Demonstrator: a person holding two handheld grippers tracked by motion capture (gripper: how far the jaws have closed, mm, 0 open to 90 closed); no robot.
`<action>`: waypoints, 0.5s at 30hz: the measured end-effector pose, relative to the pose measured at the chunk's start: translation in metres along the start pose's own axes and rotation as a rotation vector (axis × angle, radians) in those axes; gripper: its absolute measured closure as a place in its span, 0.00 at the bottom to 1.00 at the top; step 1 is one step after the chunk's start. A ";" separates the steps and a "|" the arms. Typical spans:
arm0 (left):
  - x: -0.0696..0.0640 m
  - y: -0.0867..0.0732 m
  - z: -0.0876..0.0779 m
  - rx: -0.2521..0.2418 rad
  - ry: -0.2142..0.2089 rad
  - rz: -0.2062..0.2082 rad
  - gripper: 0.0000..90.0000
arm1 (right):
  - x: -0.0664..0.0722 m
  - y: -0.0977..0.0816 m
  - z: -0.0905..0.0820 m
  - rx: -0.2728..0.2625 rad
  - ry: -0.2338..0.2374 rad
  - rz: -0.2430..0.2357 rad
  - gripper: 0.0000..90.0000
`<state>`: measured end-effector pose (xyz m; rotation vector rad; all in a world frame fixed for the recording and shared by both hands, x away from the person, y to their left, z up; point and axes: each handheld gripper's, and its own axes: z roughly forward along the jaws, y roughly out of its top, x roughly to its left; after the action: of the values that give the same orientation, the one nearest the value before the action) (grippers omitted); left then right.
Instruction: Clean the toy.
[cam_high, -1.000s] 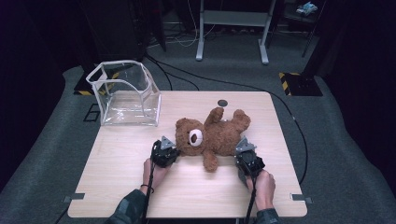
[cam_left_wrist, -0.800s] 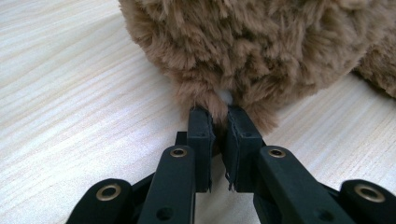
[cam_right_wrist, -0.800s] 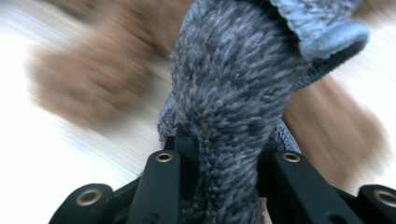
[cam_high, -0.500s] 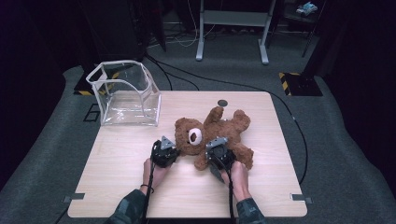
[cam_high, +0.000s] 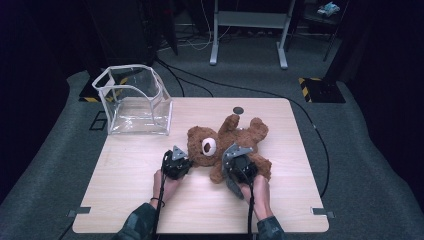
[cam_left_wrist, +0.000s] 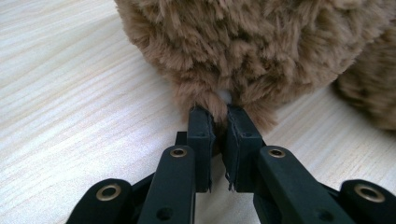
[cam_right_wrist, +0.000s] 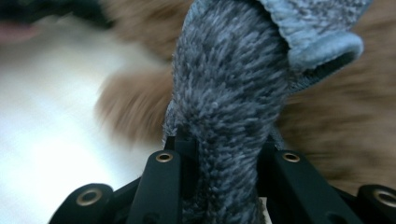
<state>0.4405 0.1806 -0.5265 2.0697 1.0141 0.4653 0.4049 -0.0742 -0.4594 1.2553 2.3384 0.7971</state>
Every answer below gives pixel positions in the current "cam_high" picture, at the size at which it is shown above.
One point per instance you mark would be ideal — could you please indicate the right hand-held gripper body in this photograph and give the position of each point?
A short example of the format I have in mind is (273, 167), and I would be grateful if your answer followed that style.
(241, 166)

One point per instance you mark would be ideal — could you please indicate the black cabinet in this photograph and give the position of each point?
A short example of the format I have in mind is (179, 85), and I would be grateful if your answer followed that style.
(123, 33)

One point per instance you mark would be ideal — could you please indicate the brown teddy bear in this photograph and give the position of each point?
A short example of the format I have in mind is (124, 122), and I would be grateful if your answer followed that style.
(240, 136)

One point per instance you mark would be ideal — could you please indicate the black stand base hazard stripes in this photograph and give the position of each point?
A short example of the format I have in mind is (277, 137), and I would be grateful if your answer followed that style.
(325, 91)
(88, 93)

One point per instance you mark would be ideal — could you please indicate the person's left hand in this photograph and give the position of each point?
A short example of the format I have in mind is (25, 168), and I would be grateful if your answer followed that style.
(166, 188)

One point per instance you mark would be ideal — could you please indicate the person's right hand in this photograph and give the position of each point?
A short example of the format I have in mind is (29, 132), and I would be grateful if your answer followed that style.
(260, 200)

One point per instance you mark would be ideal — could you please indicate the blue and white small item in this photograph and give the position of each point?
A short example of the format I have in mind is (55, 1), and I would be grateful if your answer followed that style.
(328, 9)

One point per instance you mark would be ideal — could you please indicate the dark side table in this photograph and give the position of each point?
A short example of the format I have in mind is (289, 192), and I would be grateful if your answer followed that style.
(320, 21)

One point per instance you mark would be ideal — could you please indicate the white metal desk frame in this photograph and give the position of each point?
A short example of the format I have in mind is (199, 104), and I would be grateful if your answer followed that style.
(250, 20)

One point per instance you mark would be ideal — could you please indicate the black wristband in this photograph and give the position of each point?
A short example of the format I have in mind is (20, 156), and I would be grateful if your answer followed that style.
(156, 201)

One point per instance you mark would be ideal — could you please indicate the dark round table grommet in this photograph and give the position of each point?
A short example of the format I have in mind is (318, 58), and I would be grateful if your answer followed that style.
(238, 110)

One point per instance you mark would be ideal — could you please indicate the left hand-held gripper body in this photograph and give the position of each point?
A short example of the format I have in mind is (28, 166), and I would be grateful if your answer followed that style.
(175, 165)

